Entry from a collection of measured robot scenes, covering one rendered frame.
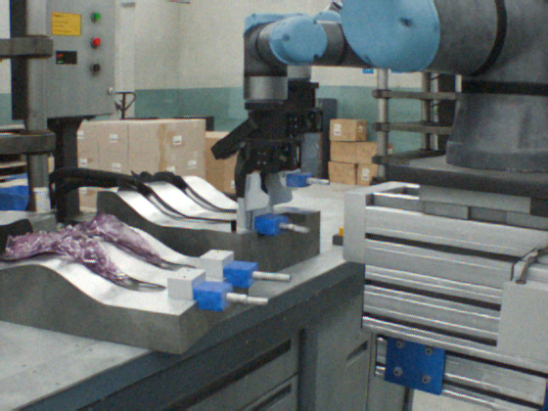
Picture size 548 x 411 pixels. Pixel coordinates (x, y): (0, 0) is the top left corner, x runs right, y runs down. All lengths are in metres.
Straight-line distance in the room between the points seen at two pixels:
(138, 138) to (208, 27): 5.10
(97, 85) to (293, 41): 1.09
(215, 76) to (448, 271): 9.21
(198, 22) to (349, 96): 3.10
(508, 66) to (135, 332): 0.55
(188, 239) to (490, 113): 0.61
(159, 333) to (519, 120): 0.50
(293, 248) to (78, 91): 0.94
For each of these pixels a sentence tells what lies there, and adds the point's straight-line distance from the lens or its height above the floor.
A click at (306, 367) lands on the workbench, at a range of 1.25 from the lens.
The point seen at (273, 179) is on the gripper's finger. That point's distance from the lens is 1.07.
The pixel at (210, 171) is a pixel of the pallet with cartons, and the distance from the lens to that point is 5.86.
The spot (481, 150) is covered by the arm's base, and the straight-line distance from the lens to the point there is 0.68.
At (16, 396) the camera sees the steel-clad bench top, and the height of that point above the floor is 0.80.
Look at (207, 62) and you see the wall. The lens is 9.97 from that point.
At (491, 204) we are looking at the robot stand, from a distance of 0.69.
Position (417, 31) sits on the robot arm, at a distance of 0.59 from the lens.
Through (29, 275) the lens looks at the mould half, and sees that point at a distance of 0.86.
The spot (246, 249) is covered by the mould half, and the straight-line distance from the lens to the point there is 1.03.
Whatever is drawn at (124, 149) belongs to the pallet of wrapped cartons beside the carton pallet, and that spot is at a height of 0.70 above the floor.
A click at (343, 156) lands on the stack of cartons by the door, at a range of 8.05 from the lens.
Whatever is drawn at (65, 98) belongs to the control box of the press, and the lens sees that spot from 1.82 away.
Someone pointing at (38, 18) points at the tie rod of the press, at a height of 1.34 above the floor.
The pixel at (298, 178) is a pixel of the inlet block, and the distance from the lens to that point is 1.33.
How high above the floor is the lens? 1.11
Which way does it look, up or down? 10 degrees down
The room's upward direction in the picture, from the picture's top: straight up
